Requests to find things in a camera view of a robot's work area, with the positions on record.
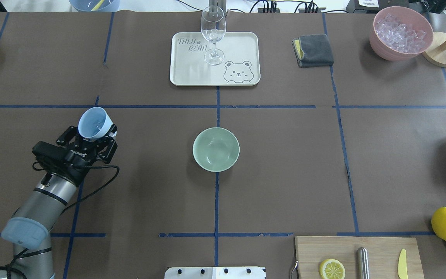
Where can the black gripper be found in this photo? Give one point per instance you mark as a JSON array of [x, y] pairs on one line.
[[79, 155]]

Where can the pink bowl of ice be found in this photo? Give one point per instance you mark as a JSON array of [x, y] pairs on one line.
[[399, 33]]

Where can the wooden cutting board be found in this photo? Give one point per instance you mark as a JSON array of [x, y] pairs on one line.
[[383, 254]]

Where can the green bowl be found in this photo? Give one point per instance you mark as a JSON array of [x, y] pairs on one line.
[[216, 149]]

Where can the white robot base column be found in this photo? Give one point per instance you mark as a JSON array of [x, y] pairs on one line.
[[236, 272]]

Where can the lemon half slice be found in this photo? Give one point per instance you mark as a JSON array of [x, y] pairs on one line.
[[332, 269]]

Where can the yellow plastic knife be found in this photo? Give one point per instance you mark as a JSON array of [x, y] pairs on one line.
[[402, 265]]

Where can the blue bowl with fork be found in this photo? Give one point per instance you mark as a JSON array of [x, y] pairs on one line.
[[95, 5]]

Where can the clear wine glass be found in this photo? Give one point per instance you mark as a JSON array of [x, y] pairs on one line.
[[213, 28]]

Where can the cream bear tray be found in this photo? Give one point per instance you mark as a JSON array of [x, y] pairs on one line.
[[241, 66]]

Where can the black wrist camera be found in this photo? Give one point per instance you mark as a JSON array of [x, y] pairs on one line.
[[61, 161]]

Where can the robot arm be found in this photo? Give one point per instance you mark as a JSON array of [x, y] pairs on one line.
[[29, 228]]

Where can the light blue cup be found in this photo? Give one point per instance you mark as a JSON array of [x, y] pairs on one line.
[[95, 123]]

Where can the grey folded cloth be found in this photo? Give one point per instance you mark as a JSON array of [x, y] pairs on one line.
[[313, 50]]

